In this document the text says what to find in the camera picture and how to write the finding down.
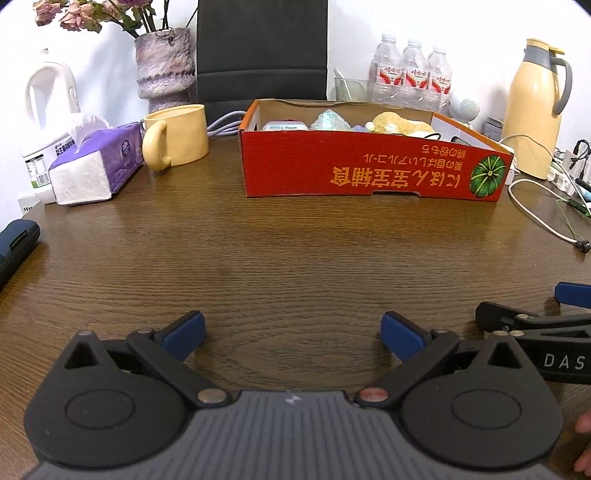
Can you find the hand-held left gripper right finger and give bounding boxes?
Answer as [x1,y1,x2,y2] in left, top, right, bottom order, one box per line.
[353,311,527,409]

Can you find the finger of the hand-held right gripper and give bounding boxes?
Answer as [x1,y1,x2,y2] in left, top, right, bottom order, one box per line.
[554,281,591,308]
[475,301,591,334]

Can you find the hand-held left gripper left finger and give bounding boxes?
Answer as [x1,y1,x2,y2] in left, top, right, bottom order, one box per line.
[62,310,232,409]

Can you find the red cardboard box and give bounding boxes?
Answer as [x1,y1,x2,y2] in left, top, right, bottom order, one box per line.
[238,98,515,204]

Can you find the tan plush toy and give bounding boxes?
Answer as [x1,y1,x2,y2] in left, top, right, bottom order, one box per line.
[365,112,432,137]

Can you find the clear plastic bag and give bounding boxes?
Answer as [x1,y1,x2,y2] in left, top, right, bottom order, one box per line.
[309,110,354,132]

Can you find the person's right hand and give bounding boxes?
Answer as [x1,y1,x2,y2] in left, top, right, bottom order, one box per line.
[575,411,591,469]

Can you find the yellow thermos jug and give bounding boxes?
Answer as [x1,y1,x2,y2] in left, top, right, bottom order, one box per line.
[501,38,573,180]

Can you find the purple tissue pack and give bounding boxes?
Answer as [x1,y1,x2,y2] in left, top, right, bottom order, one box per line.
[48,113,145,206]

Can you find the dark blue case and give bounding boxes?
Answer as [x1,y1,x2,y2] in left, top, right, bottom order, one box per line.
[0,219,42,289]

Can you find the yellow mug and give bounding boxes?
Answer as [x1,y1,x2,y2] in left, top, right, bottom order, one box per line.
[140,104,209,172]

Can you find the small white box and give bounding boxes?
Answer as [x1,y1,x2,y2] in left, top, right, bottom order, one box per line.
[17,193,47,215]

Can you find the white round speaker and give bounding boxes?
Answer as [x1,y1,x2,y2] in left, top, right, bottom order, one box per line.
[450,91,480,123]

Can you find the glass cup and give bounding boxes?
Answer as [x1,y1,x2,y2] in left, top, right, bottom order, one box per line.
[333,68,372,103]

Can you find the mottled purple vase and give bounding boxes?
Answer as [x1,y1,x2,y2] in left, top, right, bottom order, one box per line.
[134,27,197,115]

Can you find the white detergent jug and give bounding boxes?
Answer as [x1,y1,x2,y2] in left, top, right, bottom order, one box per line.
[23,48,81,205]

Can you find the black chair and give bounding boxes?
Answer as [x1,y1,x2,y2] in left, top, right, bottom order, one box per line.
[196,0,329,125]

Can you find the vase with dried flowers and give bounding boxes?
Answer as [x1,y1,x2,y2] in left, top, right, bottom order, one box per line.
[32,0,195,40]

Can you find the white charging cable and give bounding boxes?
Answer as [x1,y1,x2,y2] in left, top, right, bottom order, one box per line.
[507,178,591,254]

